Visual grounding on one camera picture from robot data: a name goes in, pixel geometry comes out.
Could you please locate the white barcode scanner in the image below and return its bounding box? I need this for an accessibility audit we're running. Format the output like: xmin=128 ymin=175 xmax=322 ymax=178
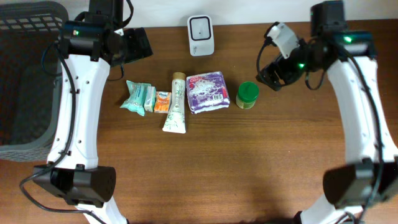
xmin=187 ymin=15 xmax=215 ymax=57

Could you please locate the green lid glass jar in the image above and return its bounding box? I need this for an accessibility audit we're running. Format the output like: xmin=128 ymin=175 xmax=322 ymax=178
xmin=236 ymin=82 xmax=259 ymax=110

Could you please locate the white cream tube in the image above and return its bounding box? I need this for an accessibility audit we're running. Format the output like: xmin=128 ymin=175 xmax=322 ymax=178
xmin=162 ymin=72 xmax=186 ymax=134

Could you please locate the dark grey plastic basket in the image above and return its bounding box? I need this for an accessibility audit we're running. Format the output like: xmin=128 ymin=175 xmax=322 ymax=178
xmin=1 ymin=1 xmax=68 ymax=162

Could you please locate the small orange packet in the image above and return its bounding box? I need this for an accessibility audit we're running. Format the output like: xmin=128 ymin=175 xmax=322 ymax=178
xmin=154 ymin=91 xmax=172 ymax=113

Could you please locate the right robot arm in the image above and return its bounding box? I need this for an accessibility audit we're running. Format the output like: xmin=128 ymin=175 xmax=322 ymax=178
xmin=257 ymin=1 xmax=397 ymax=224

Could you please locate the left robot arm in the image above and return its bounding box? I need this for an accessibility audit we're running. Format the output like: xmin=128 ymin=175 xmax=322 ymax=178
xmin=30 ymin=0 xmax=152 ymax=223

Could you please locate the small white green packet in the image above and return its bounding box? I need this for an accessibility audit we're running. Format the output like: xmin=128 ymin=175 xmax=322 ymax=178
xmin=144 ymin=86 xmax=156 ymax=112

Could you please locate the purple pink tissue pack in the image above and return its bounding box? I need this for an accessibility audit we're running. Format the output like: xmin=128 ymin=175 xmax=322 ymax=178
xmin=186 ymin=72 xmax=231 ymax=114

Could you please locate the teal wet wipes pack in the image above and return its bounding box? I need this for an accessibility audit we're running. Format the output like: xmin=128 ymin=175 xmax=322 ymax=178
xmin=120 ymin=80 xmax=151 ymax=116

